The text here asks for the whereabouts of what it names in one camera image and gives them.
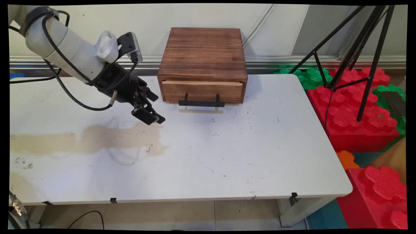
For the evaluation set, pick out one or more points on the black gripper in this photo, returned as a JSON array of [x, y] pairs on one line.
[[122, 86]]

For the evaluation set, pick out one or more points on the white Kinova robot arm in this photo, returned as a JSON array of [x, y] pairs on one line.
[[74, 48]]

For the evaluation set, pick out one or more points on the dark wooden drawer cabinet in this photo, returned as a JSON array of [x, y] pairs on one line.
[[203, 52]]

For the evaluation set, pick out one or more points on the black table edge clip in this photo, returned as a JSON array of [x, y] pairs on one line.
[[113, 200], [293, 195]]

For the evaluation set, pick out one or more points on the small blue foam piece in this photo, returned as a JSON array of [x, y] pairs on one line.
[[16, 75]]

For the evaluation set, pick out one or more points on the green foam block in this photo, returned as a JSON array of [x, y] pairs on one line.
[[312, 78], [395, 122]]

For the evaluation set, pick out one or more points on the white table leg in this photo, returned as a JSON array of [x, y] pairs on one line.
[[302, 211]]

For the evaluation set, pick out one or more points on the large red foam block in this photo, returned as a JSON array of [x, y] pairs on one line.
[[351, 113]]

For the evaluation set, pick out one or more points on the orange foam piece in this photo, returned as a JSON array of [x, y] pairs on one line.
[[347, 160]]

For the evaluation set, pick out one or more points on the black tripod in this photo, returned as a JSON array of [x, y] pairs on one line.
[[352, 52]]

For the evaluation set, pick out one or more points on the teal foam mat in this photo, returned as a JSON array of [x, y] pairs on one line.
[[328, 216]]

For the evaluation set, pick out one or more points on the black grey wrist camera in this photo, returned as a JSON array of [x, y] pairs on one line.
[[130, 44]]

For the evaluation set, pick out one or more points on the white ribbed camera mount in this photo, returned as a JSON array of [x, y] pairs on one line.
[[106, 47]]

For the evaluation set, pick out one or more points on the aluminium wall rail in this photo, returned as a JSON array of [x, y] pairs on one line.
[[286, 61]]

